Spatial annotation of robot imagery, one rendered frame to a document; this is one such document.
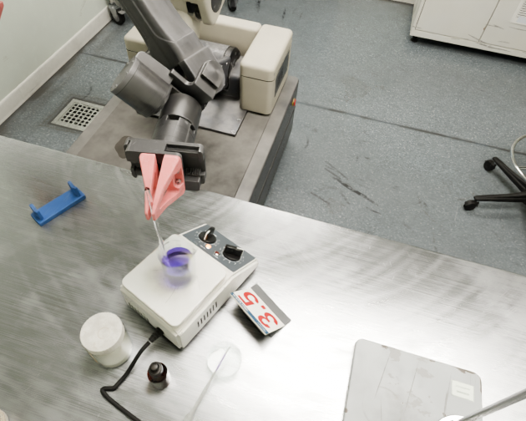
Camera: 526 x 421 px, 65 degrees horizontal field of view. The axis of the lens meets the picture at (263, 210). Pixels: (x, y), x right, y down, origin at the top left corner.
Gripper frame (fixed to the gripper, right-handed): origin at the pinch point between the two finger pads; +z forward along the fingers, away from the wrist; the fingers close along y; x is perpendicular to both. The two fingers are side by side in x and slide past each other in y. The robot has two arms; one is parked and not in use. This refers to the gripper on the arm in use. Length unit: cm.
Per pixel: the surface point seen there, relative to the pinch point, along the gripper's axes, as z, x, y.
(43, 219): -13.6, 24.8, -28.0
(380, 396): 12.6, 24.6, 33.7
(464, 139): -137, 101, 114
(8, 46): -141, 75, -115
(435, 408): 14, 25, 42
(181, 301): 3.8, 16.9, 2.6
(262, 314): 1.9, 23.4, 14.9
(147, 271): -0.5, 16.9, -3.6
